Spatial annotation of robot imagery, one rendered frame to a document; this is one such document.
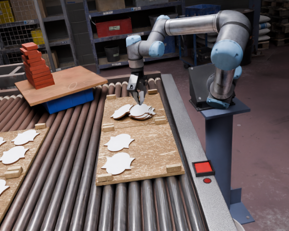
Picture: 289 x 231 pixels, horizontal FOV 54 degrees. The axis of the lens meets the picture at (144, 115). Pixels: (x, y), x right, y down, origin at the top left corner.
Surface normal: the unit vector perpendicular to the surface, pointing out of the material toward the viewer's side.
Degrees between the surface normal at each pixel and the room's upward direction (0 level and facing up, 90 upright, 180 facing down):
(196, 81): 46
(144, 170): 0
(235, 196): 90
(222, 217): 0
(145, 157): 0
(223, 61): 120
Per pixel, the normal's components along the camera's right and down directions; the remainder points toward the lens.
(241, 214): -0.11, -0.89
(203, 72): 0.04, -0.30
